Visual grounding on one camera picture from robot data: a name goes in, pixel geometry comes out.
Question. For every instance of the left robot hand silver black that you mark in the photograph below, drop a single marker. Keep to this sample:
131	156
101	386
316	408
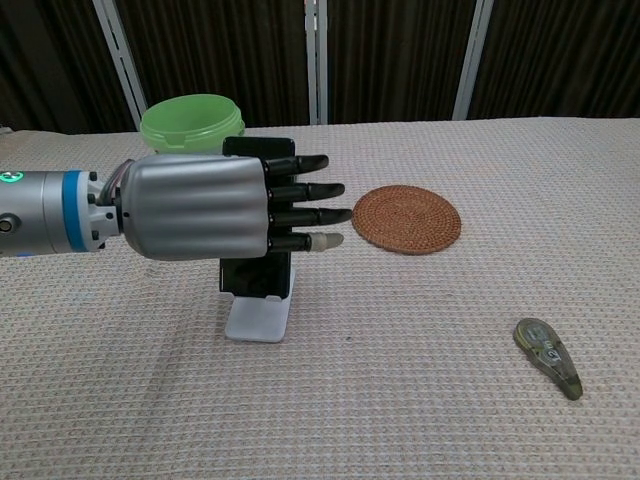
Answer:
195	207

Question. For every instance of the black smartphone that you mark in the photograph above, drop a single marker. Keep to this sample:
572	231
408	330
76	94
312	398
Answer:
255	277

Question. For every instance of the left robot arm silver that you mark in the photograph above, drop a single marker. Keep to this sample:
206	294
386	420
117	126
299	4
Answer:
50	212

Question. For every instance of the white phone stand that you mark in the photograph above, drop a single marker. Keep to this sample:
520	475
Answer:
257	320

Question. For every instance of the green plastic bucket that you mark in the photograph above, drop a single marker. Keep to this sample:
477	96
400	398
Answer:
187	125

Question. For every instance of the round woven brown coaster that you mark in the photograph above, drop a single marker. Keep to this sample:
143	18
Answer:
406	220

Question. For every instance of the beige woven tablecloth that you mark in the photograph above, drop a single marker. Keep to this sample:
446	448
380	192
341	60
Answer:
400	375

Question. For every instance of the olive correction tape dispenser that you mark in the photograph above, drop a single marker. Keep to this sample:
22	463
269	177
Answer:
547	355

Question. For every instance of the white screen frame post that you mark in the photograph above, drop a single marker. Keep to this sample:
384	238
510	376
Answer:
316	60
474	55
120	60

